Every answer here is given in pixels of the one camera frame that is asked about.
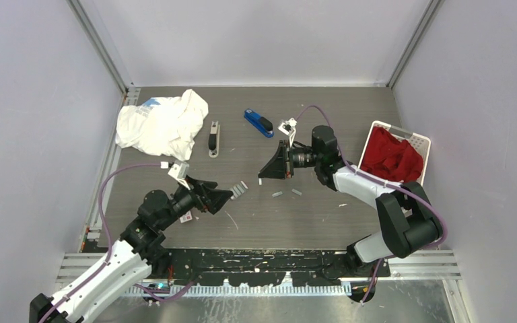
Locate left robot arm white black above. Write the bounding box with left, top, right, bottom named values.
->
left=29, top=176, right=233, bottom=322

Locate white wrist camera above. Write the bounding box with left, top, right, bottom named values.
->
left=160, top=160, right=190, bottom=190
left=278, top=118, right=298, bottom=147

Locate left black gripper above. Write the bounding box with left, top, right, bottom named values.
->
left=158, top=175, right=232, bottom=229

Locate white crumpled t-shirt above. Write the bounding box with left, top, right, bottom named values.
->
left=115, top=89, right=209, bottom=162

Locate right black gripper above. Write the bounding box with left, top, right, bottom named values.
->
left=258, top=140, right=321, bottom=180

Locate white plastic basket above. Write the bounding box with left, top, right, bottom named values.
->
left=358, top=120, right=431, bottom=184

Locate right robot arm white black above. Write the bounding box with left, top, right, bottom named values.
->
left=258, top=119, right=444, bottom=277

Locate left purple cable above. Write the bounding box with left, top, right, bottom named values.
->
left=37, top=162, right=170, bottom=323

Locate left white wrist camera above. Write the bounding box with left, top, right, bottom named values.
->
left=160, top=160, right=190, bottom=190

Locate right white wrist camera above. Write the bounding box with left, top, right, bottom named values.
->
left=278, top=118, right=298, bottom=147

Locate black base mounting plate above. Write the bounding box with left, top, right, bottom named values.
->
left=139, top=248, right=390, bottom=287

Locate box of staples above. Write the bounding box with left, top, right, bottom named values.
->
left=174, top=182, right=248, bottom=223

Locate white perforated cable rail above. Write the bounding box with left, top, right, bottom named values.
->
left=120, top=281, right=352, bottom=298

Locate red cloth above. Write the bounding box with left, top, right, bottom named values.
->
left=360, top=127, right=424, bottom=182

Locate blue black stapler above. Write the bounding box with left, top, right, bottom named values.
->
left=244, top=109, right=274, bottom=138

